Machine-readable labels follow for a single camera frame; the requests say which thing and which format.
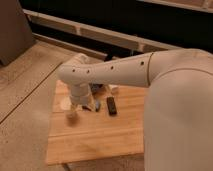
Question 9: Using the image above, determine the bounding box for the dark ceramic bowl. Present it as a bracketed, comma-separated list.
[90, 84, 103, 94]

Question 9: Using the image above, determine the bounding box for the white window frame rail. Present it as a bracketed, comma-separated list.
[23, 9, 178, 52]

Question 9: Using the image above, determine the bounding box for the blue sponge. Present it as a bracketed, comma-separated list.
[95, 100, 101, 112]

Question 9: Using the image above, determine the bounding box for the white paper cup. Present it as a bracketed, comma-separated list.
[60, 97, 77, 119]

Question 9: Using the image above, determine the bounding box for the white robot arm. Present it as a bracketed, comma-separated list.
[59, 48, 213, 171]

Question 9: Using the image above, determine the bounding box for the black rectangular block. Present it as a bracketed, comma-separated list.
[106, 97, 117, 115]

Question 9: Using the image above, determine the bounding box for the grey cabinet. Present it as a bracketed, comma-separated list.
[0, 0, 35, 66]

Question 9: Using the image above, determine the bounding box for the wooden table board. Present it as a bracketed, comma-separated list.
[46, 81, 147, 165]

